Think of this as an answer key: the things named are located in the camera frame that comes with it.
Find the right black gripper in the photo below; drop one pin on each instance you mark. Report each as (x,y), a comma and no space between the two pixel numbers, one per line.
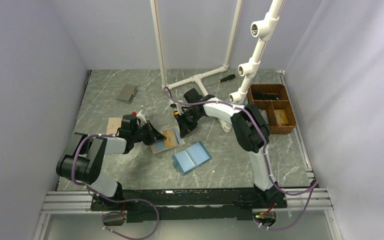
(185,127)

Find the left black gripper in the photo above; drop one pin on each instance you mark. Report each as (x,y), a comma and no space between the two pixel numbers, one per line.
(154,135)

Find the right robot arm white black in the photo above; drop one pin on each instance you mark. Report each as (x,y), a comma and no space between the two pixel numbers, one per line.
(251,132)

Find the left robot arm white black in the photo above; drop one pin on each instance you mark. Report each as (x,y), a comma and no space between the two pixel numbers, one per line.
(82,159)

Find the open blue card holder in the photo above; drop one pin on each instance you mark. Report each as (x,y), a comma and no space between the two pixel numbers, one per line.
(191,158)

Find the tan card holder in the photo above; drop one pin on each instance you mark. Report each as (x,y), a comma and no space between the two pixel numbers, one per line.
(113,124)

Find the grey card holder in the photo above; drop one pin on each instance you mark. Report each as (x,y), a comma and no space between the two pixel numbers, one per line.
(127,93)

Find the black item in basket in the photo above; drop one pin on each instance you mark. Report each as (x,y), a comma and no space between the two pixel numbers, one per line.
(265,96)

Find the brown wicker basket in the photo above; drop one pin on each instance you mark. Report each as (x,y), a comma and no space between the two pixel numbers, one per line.
(270,105)

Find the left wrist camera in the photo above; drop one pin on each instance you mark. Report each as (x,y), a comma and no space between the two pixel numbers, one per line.
(141,116)

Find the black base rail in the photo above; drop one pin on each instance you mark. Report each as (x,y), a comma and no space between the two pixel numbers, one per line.
(140,205)

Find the white pvc pipe frame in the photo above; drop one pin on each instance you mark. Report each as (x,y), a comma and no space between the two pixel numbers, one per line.
(197,78)

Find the white pvc pipe post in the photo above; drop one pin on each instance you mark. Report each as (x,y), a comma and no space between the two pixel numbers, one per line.
(263,31)

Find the aluminium frame rail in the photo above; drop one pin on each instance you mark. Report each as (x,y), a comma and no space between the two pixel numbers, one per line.
(79,202)

